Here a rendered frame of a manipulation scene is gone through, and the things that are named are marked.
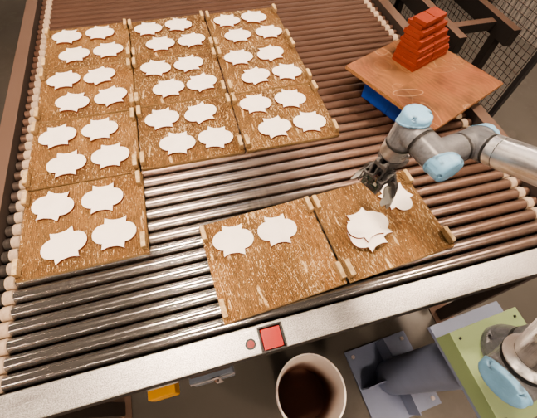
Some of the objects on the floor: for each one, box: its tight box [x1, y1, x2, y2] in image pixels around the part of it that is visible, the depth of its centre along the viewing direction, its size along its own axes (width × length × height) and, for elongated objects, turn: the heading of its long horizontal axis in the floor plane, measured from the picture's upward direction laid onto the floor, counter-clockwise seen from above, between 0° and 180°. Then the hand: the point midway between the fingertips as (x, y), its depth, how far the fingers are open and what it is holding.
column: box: [344, 301, 503, 418], centre depth 138 cm, size 38×38×87 cm
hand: (370, 192), depth 108 cm, fingers open, 14 cm apart
